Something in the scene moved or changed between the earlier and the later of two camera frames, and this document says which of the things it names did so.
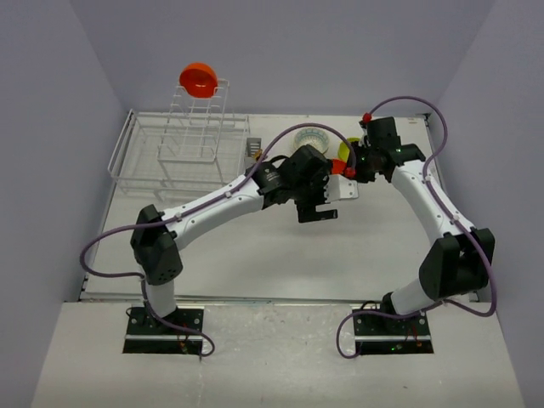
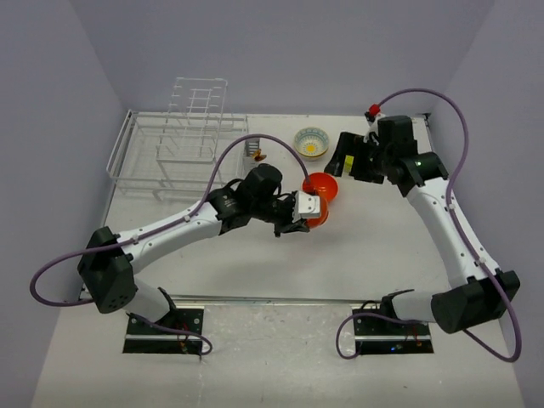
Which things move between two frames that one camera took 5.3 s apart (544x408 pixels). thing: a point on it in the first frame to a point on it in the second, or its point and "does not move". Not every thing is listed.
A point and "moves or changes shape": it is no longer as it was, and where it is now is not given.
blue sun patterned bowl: x=312 y=136 does not move
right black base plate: x=379 y=333 does not move
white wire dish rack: x=195 y=145 does not move
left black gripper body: x=312 y=190 to x=281 y=216
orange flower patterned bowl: x=320 y=141 moves or changes shape
